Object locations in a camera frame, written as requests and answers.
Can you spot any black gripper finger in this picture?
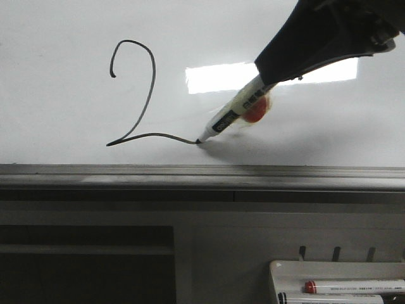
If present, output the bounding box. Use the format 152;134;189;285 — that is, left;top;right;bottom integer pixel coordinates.
255;1;404;85

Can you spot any white black whiteboard marker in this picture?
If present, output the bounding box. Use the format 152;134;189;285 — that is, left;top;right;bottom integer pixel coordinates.
195;74;275;146

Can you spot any white whiteboard panel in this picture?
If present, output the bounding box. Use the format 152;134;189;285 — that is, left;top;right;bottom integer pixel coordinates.
1;1;404;167

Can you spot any left black tray hook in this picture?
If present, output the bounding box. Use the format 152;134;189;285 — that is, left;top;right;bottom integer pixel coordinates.
298;246;306;261

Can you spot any black tray hook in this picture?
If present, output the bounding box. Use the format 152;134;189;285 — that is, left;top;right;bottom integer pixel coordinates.
298;246;306;261
332;246;341;262
366;247;376;262

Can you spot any middle black tray hook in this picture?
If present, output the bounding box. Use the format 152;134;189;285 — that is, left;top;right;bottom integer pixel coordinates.
332;246;341;262

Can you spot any right black tray hook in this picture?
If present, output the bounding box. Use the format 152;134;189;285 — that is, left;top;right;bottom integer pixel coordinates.
366;247;376;262

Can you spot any white plastic marker tray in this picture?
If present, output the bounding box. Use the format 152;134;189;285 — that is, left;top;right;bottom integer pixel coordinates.
268;260;404;303

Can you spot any white marker red cap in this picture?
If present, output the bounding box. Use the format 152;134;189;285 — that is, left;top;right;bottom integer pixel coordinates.
304;279;404;294

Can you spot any white marker black cap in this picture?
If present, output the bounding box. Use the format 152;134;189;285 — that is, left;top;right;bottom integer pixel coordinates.
277;292;383;304

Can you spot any grey aluminium marker ledge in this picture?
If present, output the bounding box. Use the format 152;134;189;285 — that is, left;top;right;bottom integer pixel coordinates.
1;164;404;192

